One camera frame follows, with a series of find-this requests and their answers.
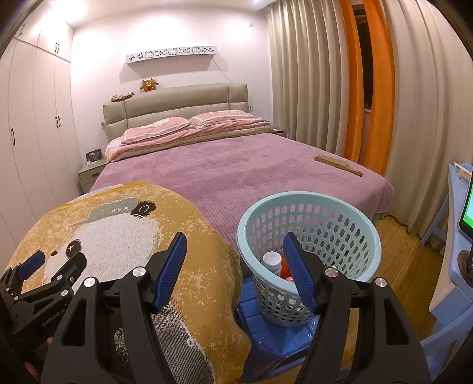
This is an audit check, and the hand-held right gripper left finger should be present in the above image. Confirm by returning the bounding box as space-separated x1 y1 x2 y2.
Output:
44 232 188 384

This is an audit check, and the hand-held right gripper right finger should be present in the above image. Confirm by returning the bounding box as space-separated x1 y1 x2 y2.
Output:
283 232 431 384

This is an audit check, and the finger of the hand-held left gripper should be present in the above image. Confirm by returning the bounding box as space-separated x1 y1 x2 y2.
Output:
45 253 88 295
1 250 46 297

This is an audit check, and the orange red wrapper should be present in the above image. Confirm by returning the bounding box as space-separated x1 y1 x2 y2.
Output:
279 258 297 284

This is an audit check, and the light blue plastic basket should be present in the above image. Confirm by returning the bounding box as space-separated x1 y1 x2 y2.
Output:
236 191 382 328

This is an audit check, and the yellow panda blanket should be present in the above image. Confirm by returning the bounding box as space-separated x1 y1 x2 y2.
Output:
0 182 252 384

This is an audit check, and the blue plastic stool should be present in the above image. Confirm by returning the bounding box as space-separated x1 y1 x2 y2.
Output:
234 277 322 377

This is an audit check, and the grey nightstand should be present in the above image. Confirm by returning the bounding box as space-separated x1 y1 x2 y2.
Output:
77 162 108 194

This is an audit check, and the wooden brush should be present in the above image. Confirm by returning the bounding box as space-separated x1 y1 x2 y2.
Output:
315 154 363 177

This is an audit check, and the bed with purple cover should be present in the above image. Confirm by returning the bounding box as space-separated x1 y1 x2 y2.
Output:
89 132 394 255

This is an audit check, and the white wardrobe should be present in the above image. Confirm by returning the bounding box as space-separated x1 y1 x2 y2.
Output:
0 20 91 259

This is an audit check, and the pink pillow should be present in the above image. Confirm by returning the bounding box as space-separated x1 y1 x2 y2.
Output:
188 111 255 128
122 117 191 143

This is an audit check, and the light blue desk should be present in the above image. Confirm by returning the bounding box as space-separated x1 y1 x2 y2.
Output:
419 162 473 314

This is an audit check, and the dark brown holder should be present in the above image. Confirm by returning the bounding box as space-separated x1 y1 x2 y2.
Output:
458 249 473 287

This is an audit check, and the beige padded headboard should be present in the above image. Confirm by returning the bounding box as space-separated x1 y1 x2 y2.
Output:
102 83 249 143

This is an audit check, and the tablet with green screen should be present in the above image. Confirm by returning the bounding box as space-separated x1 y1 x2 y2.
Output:
458 181 473 237

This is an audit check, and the beige curtain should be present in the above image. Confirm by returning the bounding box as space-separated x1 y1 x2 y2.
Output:
384 0 473 237
266 0 350 156

